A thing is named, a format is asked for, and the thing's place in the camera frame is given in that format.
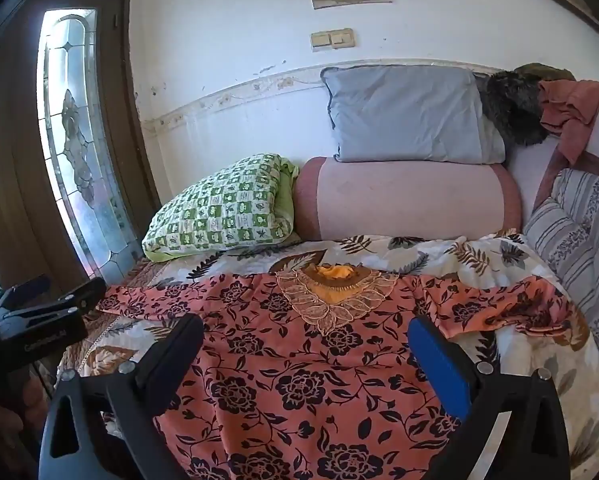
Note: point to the striped grey pillow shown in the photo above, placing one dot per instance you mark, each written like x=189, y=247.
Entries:
x=574, y=230

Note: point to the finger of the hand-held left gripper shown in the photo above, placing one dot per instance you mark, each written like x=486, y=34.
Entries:
x=74, y=297
x=26, y=290

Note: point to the dark fuzzy cloth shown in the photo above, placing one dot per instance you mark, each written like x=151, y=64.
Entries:
x=512, y=105

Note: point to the green checkered pillow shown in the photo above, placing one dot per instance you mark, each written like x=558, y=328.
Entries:
x=219, y=210

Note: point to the rust coloured cloth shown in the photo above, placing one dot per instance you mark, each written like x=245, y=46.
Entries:
x=569, y=105

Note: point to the grey blue pillow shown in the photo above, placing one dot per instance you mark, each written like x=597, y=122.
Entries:
x=404, y=110

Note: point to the pink bolster cushion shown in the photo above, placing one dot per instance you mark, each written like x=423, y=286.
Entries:
x=404, y=200

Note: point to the orange black floral dress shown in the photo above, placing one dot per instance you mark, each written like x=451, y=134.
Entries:
x=299, y=360

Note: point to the person's left hand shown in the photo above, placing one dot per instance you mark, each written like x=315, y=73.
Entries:
x=1, y=445

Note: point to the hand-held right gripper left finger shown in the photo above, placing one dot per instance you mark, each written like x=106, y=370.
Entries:
x=174, y=355

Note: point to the leaf print fleece blanket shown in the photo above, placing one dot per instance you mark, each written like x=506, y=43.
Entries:
x=429, y=255

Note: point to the wooden door with stained glass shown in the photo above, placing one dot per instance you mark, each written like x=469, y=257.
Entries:
x=14, y=185

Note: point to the beige wall switch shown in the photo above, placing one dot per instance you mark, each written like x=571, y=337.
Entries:
x=321, y=40
x=343, y=38

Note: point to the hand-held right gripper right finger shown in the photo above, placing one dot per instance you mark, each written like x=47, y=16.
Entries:
x=439, y=365

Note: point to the olive green cloth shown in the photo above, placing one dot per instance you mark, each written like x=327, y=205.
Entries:
x=544, y=71

